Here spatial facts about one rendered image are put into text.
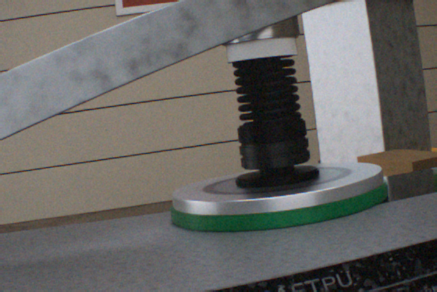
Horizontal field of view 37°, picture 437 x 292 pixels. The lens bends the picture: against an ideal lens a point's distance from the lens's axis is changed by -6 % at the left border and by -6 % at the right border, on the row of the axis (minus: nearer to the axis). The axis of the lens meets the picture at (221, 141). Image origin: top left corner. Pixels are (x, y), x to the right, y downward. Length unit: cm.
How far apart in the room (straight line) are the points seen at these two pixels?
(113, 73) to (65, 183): 612
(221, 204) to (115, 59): 15
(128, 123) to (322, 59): 529
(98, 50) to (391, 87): 96
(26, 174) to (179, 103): 169
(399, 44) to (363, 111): 18
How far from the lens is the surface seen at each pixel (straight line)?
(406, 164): 120
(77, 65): 56
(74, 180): 668
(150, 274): 48
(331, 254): 47
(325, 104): 149
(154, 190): 676
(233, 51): 66
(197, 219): 61
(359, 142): 145
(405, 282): 46
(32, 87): 55
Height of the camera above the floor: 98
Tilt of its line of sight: 4 degrees down
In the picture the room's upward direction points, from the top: 7 degrees counter-clockwise
